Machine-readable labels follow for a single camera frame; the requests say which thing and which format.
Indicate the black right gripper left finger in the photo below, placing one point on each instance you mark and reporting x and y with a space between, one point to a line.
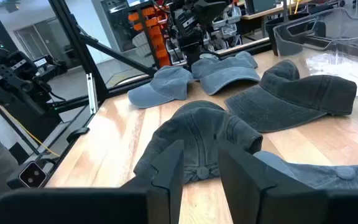
166 193

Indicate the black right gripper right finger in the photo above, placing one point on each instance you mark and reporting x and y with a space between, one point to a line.
247 186

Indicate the dark charcoal denim cap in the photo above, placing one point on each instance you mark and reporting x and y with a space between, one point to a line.
306 93
197 133

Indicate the blue-grey denim cap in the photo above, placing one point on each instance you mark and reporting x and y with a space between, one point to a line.
163 87
322 175
225 74

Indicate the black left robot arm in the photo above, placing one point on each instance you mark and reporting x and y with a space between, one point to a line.
197 37

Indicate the orange parts bin rack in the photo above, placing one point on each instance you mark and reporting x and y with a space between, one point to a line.
154 31

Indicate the white parts bin rack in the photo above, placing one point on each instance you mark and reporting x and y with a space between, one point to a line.
228 18

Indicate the wooden workbench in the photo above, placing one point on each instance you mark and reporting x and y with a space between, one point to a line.
269 12

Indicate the clear plastic bin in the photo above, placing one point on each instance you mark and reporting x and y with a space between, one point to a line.
337 28

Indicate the silver frame bracket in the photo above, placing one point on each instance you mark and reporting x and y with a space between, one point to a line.
92 93

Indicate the small grey depth camera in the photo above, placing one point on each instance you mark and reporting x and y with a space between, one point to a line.
33 175

